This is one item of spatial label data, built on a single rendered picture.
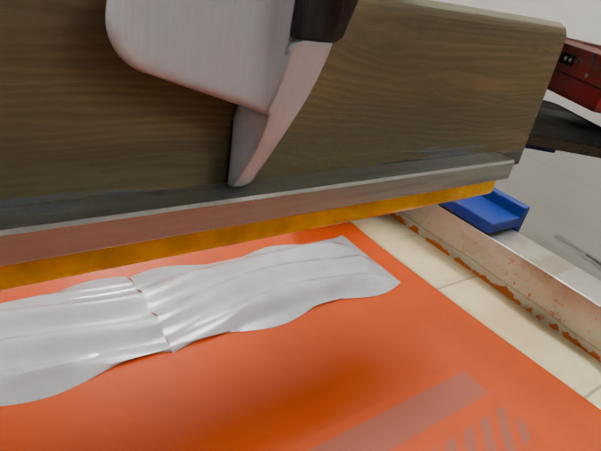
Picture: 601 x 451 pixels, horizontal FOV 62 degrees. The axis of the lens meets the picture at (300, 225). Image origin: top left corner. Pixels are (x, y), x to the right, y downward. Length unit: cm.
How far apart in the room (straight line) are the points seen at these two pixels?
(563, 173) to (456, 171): 208
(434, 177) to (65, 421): 19
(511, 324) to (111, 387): 27
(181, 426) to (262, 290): 11
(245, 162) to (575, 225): 219
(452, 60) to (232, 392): 19
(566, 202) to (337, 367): 207
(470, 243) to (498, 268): 3
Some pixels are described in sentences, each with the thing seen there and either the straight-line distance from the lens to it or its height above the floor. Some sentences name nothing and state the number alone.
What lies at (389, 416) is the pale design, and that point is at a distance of 28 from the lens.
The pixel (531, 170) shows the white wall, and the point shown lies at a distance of 238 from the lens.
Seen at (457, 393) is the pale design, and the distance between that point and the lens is 31.
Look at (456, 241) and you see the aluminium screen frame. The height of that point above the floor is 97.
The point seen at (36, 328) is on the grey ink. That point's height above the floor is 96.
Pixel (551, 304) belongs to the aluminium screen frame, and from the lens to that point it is 41.
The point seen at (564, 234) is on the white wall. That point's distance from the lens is 234.
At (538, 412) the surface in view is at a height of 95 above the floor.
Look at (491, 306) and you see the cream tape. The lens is 40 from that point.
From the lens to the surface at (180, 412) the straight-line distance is 25.
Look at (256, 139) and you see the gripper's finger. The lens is 15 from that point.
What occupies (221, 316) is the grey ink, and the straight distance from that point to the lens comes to 30.
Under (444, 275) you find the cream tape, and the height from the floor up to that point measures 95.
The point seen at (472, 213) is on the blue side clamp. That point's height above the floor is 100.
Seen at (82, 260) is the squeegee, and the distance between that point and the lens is 18.
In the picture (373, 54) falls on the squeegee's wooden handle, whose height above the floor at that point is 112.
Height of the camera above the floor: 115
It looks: 28 degrees down
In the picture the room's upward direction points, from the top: 14 degrees clockwise
